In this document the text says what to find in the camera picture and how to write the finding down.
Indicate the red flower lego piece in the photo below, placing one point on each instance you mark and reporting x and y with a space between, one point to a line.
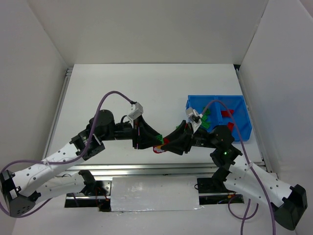
158 149

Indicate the red arch lego piece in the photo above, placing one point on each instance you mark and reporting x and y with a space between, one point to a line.
226 113

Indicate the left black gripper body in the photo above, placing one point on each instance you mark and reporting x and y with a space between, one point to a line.
136 134

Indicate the red lego brick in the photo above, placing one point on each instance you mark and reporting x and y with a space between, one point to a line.
230 125

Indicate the blue plastic divided bin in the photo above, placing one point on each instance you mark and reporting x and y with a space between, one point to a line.
240 118

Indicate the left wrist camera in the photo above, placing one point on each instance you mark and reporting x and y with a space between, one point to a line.
136 110

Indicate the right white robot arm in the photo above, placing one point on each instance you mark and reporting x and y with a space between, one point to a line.
236 173

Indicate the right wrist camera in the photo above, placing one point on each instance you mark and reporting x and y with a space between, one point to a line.
194 118

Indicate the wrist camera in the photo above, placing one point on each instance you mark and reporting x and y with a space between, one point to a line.
136 110
194 118

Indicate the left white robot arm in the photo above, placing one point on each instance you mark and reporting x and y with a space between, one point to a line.
23 190

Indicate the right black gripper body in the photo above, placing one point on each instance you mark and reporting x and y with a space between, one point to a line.
188 138

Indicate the green small lego brick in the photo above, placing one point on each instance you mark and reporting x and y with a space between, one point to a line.
160 138

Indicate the green lego bricks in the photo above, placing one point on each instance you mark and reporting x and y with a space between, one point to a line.
207 112

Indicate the silver tape cover plate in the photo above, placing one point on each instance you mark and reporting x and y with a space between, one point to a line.
162 193

